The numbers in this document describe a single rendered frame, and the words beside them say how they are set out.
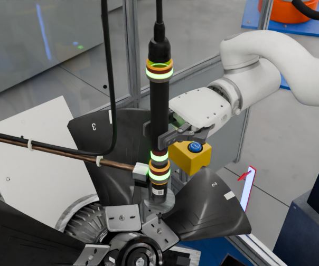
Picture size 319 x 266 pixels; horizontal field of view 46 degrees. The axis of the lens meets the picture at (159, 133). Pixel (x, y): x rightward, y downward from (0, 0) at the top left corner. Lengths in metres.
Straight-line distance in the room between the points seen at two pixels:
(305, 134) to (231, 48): 2.41
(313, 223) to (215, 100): 0.77
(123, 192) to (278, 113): 2.52
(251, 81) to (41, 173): 0.61
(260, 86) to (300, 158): 2.16
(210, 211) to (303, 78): 0.47
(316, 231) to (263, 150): 1.58
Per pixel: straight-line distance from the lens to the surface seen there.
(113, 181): 0.91
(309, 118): 3.34
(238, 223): 1.07
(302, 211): 1.43
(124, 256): 0.88
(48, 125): 1.09
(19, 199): 1.08
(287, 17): 4.61
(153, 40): 0.60
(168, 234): 0.98
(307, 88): 0.73
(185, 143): 1.35
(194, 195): 1.06
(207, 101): 0.76
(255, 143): 2.98
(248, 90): 0.80
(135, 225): 0.92
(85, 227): 1.00
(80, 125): 0.92
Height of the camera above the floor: 2.01
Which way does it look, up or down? 43 degrees down
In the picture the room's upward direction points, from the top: straight up
